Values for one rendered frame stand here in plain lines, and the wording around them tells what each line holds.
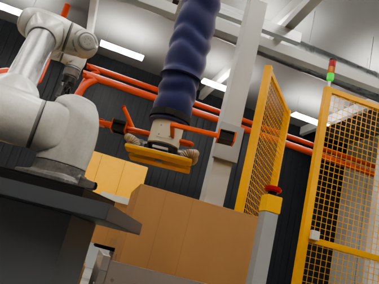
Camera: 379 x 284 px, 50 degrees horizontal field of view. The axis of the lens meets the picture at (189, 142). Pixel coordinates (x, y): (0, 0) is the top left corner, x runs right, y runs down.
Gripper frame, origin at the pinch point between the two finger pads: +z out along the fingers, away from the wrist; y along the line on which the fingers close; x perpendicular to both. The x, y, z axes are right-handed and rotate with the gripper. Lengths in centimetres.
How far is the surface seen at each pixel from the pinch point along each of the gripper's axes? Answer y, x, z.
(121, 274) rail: -35, -61, 69
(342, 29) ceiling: 568, -311, -494
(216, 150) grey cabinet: 98, -91, -27
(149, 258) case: -18, -69, 61
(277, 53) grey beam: 204, -135, -185
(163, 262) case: -16, -75, 61
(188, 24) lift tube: -9, -56, -64
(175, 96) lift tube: -9, -60, -21
